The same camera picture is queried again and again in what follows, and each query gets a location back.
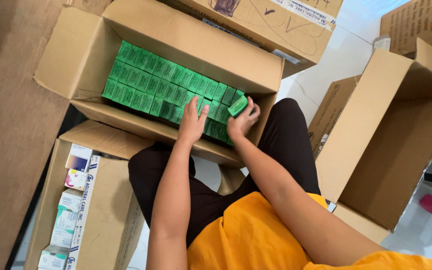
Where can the single green medicine box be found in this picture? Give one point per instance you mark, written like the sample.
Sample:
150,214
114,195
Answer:
237,106

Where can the pink and white medicine box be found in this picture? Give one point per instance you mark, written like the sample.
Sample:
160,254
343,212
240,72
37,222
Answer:
75,179

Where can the printed brown cardboard carton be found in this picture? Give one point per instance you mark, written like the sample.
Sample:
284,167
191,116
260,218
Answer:
418,22

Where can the person's right hand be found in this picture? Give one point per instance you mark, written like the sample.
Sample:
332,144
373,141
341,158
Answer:
238,125

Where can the white teal grey medicine box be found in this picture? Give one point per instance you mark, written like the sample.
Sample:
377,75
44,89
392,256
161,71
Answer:
53,258

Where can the person's left hand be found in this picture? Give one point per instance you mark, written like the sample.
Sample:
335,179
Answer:
190,125

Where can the large white teal medicine box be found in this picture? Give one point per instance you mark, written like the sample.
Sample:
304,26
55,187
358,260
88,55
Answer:
64,228

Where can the empty open cardboard carton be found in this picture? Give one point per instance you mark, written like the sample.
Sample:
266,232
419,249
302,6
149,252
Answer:
384,123

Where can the person's yellow shirt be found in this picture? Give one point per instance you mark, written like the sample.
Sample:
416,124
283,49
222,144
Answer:
249,234

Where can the person's black trousers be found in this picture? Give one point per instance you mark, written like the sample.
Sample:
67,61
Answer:
208,204

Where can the small white teal medicine box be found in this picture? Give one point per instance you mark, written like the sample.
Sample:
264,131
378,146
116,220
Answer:
70,201

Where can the large flat brown cardboard sheet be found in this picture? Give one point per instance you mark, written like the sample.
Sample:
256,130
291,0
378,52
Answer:
9,131

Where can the scribbled taped cardboard carton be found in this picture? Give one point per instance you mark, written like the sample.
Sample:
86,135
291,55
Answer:
276,26

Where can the closed carton with printed tape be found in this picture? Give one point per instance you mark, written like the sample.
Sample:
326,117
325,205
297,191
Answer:
109,210

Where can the open brown packing carton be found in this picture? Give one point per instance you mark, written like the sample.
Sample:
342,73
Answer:
186,41

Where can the white and purple medicine box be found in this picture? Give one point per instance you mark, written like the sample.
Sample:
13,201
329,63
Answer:
78,158

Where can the rows of green packets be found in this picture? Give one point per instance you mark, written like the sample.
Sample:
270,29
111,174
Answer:
152,80

